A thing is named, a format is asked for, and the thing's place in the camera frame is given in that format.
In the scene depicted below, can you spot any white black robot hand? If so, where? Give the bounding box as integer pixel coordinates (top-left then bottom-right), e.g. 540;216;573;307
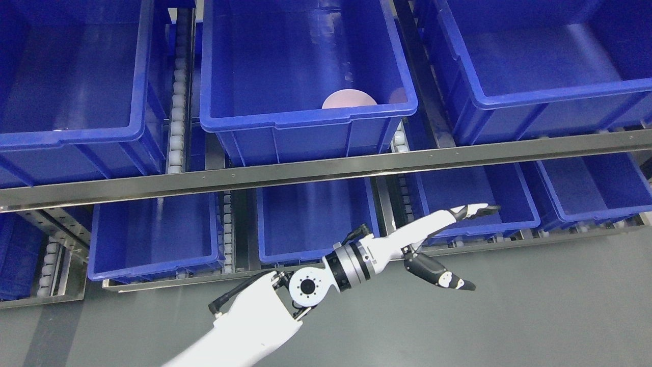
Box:
358;203;501;291

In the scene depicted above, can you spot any pink bowl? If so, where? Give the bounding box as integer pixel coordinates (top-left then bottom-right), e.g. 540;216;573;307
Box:
321;89;378;109

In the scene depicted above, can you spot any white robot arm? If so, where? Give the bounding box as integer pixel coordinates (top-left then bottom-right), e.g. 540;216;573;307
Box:
166;227;392;366

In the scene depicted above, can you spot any steel shelf rack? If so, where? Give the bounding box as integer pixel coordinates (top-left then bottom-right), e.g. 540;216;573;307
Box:
2;1;625;302

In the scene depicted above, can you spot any lower middle blue bin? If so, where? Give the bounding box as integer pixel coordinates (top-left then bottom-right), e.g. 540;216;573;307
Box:
255;177;379;265

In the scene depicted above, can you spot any blue bin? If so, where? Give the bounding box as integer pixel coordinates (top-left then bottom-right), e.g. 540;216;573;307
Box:
405;163;541;246
199;1;418;167
414;1;651;145
255;177;379;265
1;1;172;189
520;152;651;232
88;193;225;284

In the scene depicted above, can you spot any lower right blue bin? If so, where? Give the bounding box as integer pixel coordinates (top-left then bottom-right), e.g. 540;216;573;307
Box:
520;152;651;232

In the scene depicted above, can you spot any upper right blue bin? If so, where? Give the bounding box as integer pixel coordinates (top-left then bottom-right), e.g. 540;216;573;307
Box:
414;1;651;145

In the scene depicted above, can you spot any upper middle blue bin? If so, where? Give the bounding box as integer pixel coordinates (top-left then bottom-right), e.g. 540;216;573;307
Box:
199;1;418;167

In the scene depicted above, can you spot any lower left blue bin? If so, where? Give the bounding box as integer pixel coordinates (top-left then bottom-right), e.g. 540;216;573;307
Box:
88;193;225;284

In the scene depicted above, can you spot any upper left blue bin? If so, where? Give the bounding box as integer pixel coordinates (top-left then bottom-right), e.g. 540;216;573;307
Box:
1;1;172;189

